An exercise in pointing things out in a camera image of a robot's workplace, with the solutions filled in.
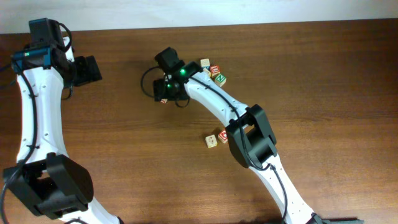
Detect green letter N block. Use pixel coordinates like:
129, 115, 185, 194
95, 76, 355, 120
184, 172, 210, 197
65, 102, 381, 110
214, 73, 226, 87

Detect cream block with blue side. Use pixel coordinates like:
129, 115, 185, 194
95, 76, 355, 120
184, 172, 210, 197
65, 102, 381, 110
205, 134, 218, 148

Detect red letter O block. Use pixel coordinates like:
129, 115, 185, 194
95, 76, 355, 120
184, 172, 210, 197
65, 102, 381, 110
218, 129, 228, 144

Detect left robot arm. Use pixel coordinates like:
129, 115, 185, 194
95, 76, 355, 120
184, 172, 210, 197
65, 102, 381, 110
3, 18, 121, 223

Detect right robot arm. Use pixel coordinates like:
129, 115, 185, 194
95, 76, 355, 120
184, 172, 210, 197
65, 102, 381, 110
153, 60, 322, 224

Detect cream picture block middle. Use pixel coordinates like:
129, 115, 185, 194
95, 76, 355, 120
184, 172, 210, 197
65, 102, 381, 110
203, 68, 211, 78

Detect cream picture block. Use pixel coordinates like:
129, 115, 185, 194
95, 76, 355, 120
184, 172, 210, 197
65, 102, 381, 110
200, 58, 211, 68
203, 68, 211, 78

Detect cream picture block top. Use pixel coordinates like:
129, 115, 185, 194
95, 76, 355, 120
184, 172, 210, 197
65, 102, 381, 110
200, 58, 211, 68

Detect red letter U block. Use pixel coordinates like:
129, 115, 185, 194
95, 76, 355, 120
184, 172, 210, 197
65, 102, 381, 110
210, 65, 221, 78

